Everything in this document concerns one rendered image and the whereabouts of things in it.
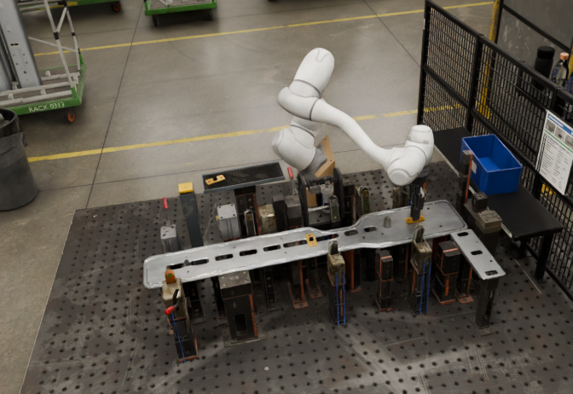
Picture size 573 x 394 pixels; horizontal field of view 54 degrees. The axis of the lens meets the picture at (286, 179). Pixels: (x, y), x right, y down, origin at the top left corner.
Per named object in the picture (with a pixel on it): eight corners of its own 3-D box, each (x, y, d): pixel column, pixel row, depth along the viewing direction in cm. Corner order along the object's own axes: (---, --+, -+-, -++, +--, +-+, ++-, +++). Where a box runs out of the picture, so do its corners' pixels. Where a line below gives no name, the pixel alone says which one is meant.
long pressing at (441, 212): (143, 295, 223) (142, 292, 222) (143, 257, 241) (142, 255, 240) (471, 230, 241) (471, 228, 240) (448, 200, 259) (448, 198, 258)
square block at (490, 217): (475, 286, 253) (485, 223, 233) (466, 274, 259) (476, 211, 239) (491, 282, 254) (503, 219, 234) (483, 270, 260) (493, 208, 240)
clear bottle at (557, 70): (552, 103, 236) (562, 58, 225) (543, 96, 242) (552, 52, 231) (566, 101, 237) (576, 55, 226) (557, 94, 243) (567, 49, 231)
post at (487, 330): (480, 336, 230) (489, 285, 214) (468, 316, 239) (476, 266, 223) (495, 333, 231) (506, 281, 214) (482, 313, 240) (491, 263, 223)
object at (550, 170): (564, 199, 229) (581, 132, 211) (533, 170, 247) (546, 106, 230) (569, 198, 229) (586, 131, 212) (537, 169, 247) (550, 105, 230)
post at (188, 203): (193, 269, 275) (177, 196, 251) (193, 259, 281) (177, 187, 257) (210, 266, 276) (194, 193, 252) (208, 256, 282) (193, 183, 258)
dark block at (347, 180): (344, 256, 275) (344, 186, 252) (341, 247, 281) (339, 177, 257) (355, 254, 276) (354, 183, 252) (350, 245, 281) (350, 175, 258)
